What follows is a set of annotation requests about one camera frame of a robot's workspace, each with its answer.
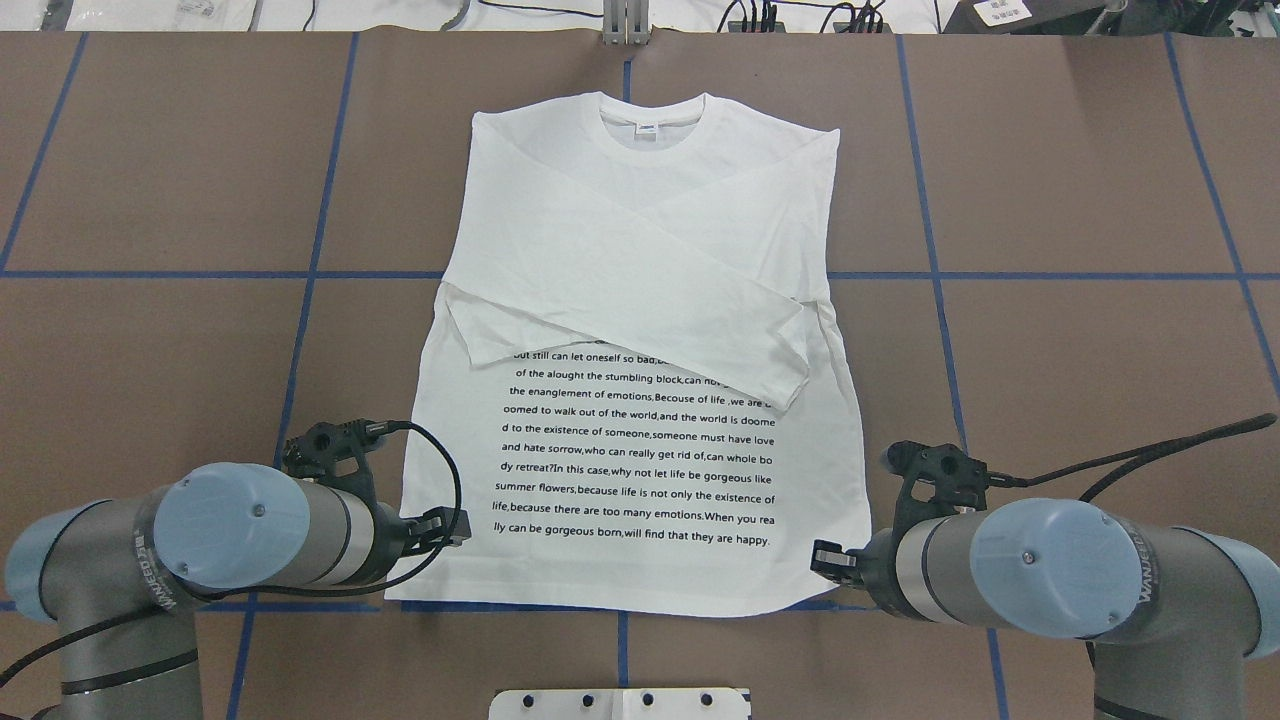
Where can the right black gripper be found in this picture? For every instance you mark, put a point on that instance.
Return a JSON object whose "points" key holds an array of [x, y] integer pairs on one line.
{"points": [[876, 564]]}

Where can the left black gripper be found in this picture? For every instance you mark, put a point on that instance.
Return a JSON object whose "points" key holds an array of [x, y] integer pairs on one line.
{"points": [[391, 541]]}

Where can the white long-sleeve printed shirt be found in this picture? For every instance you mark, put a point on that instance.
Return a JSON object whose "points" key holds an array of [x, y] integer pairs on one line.
{"points": [[635, 362]]}

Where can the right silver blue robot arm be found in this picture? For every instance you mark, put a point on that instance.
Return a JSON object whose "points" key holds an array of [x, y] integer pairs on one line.
{"points": [[1173, 614]]}

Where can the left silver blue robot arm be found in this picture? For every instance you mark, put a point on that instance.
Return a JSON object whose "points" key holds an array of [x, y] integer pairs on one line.
{"points": [[122, 578]]}

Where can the black white label box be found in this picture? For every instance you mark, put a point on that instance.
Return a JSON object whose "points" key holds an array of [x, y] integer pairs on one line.
{"points": [[1002, 17]]}

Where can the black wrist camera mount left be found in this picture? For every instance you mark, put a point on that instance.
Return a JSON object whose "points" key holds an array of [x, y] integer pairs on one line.
{"points": [[337, 456]]}

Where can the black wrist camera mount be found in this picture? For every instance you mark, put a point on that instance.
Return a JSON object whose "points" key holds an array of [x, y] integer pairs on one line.
{"points": [[337, 456], [937, 482]]}

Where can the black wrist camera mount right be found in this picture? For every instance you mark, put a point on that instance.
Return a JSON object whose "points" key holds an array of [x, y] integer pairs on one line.
{"points": [[937, 482]]}

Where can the white camera mast base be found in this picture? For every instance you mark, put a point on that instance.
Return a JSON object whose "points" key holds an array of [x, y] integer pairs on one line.
{"points": [[623, 703]]}

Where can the aluminium frame post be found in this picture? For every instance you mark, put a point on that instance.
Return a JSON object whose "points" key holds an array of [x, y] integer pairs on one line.
{"points": [[626, 22]]}

